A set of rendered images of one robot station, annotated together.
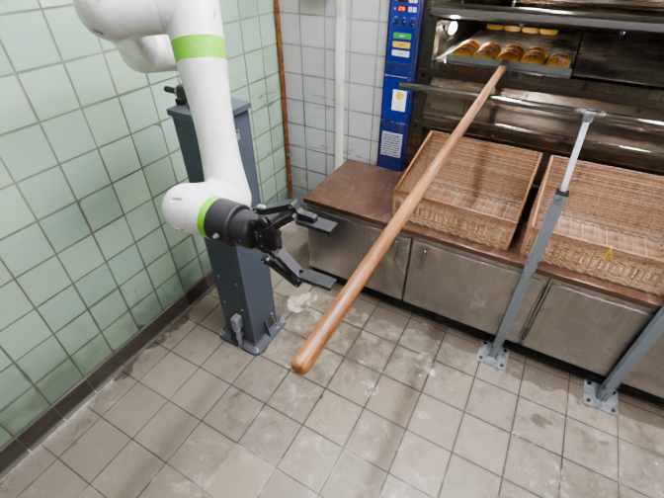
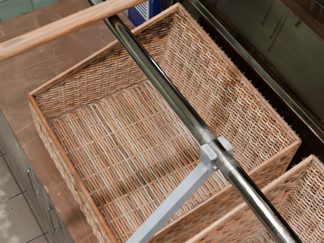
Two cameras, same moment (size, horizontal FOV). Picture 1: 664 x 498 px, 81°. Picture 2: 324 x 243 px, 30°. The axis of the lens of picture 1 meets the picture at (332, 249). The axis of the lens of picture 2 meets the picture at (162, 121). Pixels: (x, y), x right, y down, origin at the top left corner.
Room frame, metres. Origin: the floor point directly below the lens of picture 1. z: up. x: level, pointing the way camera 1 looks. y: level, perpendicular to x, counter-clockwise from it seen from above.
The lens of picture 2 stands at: (0.85, -1.12, 1.96)
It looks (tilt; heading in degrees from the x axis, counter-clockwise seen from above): 52 degrees down; 29
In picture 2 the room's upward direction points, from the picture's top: 1 degrees clockwise
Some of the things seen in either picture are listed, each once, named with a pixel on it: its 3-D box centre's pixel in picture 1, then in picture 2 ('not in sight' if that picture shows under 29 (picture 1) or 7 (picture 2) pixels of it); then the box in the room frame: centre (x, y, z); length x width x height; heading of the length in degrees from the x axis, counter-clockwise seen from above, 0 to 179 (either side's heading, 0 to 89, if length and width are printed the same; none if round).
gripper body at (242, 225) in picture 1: (259, 233); not in sight; (0.63, 0.14, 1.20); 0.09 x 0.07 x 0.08; 62
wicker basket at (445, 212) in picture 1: (465, 185); (153, 133); (1.66, -0.64, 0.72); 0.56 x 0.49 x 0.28; 60
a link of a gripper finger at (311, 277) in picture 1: (318, 279); not in sight; (0.57, 0.03, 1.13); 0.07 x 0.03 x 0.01; 62
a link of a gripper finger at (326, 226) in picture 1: (316, 223); not in sight; (0.57, 0.03, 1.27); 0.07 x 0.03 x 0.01; 62
